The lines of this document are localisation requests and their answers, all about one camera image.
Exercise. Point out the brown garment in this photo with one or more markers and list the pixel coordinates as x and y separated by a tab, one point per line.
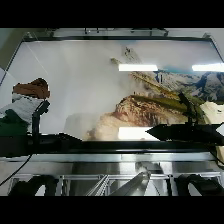
33	88

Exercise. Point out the white garment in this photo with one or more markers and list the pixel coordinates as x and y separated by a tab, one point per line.
23	105

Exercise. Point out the green garment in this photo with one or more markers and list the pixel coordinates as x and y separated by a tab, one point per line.
11	125

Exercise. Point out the cream garment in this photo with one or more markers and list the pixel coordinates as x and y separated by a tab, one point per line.
215	111

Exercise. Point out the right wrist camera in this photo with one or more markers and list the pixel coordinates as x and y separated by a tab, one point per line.
188	108

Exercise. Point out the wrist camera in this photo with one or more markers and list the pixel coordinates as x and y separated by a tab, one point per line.
188	108
36	120

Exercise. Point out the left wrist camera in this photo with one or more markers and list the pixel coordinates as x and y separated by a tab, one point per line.
36	120

